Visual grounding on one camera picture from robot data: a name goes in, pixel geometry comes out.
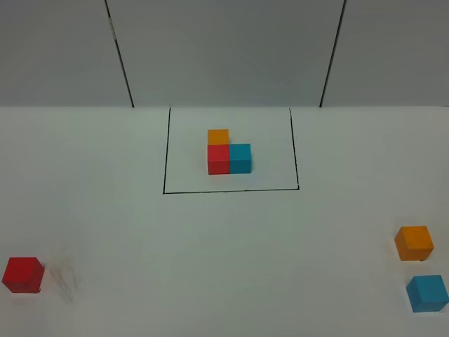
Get red template block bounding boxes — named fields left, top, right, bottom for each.
left=207, top=145, right=230, bottom=175

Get blue template block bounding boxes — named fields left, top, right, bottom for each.
left=229, top=144, right=252, bottom=174

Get orange template block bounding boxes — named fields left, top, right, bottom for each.
left=208, top=129, right=229, bottom=145

